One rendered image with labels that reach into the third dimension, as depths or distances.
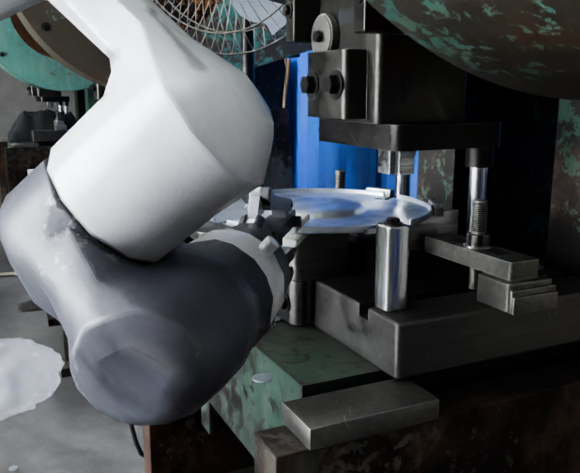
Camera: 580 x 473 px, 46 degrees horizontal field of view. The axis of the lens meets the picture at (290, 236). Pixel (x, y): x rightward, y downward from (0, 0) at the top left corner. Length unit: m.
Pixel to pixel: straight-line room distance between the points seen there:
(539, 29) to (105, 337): 0.32
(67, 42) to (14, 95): 5.29
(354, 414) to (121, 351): 0.32
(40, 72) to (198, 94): 3.46
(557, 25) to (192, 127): 0.23
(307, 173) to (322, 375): 2.99
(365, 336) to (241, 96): 0.41
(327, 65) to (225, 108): 0.49
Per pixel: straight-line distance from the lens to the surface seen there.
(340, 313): 0.78
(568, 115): 0.94
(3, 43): 3.80
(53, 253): 0.40
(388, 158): 0.89
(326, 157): 3.47
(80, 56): 2.10
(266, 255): 0.49
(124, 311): 0.36
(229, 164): 0.37
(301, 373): 0.71
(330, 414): 0.64
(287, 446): 0.63
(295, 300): 0.82
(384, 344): 0.71
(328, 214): 0.80
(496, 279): 0.75
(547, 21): 0.46
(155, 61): 0.38
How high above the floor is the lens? 0.93
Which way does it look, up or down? 12 degrees down
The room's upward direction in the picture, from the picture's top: straight up
